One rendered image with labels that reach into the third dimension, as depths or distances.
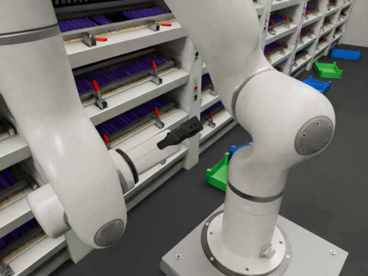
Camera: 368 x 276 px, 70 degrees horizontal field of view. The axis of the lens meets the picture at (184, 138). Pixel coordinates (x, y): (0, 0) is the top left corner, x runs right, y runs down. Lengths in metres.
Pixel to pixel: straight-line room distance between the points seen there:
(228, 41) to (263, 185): 0.27
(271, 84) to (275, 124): 0.08
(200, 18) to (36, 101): 0.23
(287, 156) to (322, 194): 1.09
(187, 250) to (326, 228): 0.80
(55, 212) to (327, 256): 0.60
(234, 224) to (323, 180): 1.03
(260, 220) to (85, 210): 0.36
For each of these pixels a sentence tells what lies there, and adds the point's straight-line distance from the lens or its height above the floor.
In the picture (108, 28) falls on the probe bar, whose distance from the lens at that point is 0.92.
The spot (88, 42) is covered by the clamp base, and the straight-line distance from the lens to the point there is 0.84.
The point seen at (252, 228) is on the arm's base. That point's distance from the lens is 0.60.
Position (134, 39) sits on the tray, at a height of 0.75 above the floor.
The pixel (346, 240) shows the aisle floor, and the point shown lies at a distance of 1.35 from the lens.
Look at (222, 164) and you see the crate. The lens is 1.50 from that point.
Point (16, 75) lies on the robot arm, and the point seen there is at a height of 0.85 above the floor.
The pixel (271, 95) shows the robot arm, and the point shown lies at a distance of 0.43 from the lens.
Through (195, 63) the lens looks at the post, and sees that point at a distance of 1.22.
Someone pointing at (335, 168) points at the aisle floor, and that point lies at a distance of 1.71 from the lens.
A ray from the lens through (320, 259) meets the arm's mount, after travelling 0.75.
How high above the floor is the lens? 0.95
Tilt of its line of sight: 33 degrees down
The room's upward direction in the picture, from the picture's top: straight up
